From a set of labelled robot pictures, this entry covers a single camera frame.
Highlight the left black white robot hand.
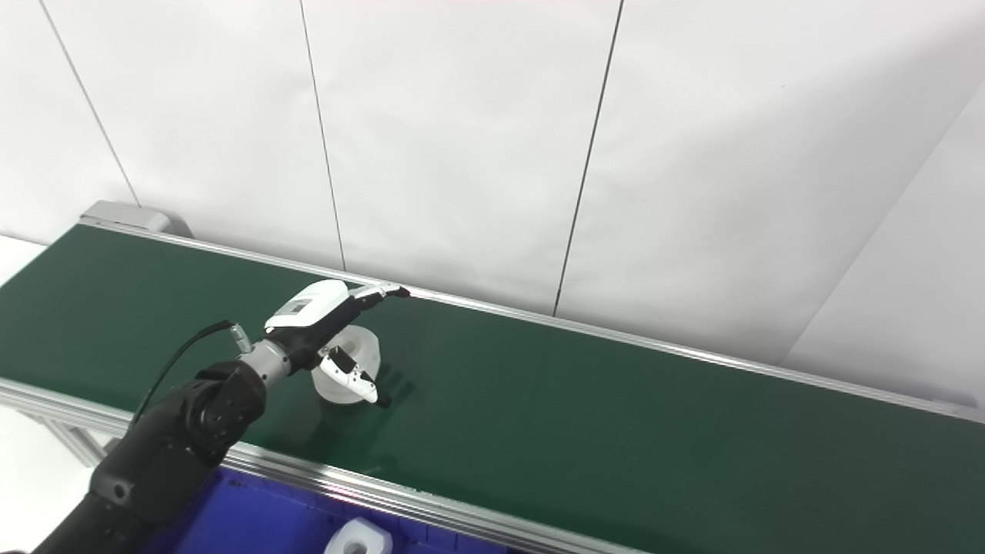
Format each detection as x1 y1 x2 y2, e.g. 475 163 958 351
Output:
264 279 411 409

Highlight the white plastic part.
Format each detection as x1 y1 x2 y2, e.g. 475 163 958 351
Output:
323 517 393 554
312 325 383 405

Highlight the grey conveyor motor housing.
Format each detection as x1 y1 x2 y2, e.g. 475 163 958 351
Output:
79 201 174 234

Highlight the blue plastic bin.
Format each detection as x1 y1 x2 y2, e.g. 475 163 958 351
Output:
142 466 509 554

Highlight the green conveyor belt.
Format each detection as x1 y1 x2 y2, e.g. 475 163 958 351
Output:
0 219 985 554

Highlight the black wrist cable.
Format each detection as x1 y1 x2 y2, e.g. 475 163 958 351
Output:
132 319 255 428

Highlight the aluminium conveyor leg frame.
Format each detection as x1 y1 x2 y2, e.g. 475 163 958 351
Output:
14 412 109 469

